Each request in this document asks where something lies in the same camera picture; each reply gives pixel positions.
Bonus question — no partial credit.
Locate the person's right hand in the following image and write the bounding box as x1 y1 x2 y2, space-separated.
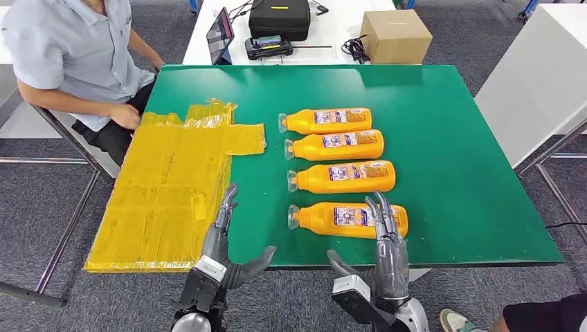
109 104 141 131

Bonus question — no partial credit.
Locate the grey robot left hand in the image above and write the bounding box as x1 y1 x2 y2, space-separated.
201 184 278 291

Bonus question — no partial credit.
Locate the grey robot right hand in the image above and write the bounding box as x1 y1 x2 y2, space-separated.
326 190 410 301

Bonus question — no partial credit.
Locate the orange detergent bottle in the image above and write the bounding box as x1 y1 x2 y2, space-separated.
278 107 373 136
287 202 409 239
283 129 385 162
287 160 397 195

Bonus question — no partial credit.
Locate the person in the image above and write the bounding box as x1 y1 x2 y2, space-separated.
0 0 165 167
439 293 587 332

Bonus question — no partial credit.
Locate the green-topped table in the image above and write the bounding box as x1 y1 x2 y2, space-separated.
144 64 565 283

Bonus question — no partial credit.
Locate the black tablet on stand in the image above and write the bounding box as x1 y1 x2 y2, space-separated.
206 6 235 66

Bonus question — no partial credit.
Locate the black handheld controller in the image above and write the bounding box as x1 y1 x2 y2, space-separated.
244 35 294 62

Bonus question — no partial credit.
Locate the black zip case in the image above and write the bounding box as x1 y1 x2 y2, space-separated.
248 0 311 43

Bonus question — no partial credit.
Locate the steel-legged table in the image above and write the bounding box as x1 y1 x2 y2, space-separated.
0 66 116 308
516 118 587 246

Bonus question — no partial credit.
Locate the brown cardboard box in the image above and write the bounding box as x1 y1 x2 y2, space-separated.
359 9 433 65

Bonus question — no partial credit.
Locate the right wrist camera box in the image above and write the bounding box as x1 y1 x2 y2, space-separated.
331 275 397 327

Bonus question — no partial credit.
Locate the black coiled cable bundle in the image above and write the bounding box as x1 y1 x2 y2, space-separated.
341 34 372 65

